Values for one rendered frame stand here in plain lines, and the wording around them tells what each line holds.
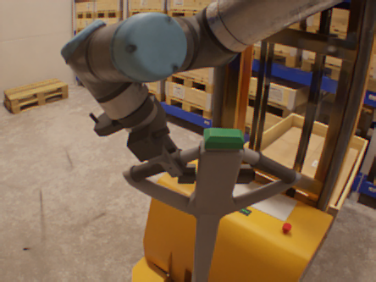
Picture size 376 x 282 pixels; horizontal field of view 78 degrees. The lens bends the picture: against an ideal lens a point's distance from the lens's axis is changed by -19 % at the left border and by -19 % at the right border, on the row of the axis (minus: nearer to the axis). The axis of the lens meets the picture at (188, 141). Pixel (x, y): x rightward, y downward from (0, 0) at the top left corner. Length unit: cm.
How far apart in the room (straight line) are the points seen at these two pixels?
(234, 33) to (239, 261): 96
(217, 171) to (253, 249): 58
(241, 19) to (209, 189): 42
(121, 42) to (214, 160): 35
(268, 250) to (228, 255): 19
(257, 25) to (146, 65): 16
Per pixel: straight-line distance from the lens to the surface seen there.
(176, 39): 36
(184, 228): 130
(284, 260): 111
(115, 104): 48
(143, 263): 164
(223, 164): 61
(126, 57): 33
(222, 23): 40
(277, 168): 66
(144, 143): 50
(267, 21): 38
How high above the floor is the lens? 166
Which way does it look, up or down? 27 degrees down
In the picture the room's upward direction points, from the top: 3 degrees clockwise
